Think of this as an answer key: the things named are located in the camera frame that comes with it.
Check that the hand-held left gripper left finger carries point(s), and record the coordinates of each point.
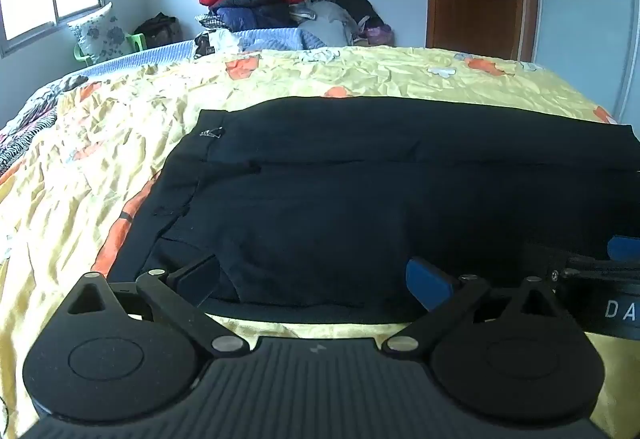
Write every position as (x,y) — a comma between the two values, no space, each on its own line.
(198,278)

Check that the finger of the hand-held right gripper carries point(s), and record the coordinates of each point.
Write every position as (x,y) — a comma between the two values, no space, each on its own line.
(624,247)

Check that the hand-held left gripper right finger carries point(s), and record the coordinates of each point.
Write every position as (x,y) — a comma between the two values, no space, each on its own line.
(429,283)

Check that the black pants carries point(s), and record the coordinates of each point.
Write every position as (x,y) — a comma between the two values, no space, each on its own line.
(325,194)

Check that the yellow floral bed sheet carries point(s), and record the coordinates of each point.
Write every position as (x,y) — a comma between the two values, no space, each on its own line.
(100,144)

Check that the blue quilted blanket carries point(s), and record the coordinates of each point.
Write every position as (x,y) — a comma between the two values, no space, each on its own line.
(167,50)

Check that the striped patterned cloth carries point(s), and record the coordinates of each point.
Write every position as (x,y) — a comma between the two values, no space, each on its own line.
(30,119)

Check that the white wardrobe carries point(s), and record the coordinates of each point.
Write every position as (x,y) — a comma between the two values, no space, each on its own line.
(585,19)

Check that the black and white printed cloth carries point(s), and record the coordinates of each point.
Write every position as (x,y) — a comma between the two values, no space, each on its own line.
(210,43)

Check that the green plastic chair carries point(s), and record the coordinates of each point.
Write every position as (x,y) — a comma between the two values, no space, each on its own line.
(136,40)

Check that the dark brown bag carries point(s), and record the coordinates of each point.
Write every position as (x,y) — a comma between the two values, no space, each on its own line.
(159,30)

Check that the purple cloth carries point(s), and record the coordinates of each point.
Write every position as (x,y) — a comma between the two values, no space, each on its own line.
(380,35)

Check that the floral pillow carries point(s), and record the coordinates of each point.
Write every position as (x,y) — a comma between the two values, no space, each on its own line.
(100,35)

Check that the navy puffer jacket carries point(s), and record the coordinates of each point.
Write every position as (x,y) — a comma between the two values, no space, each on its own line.
(250,15)

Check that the grey garment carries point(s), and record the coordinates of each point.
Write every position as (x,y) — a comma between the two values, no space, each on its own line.
(325,24)

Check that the black backpack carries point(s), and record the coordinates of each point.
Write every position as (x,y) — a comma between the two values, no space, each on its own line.
(357,6)

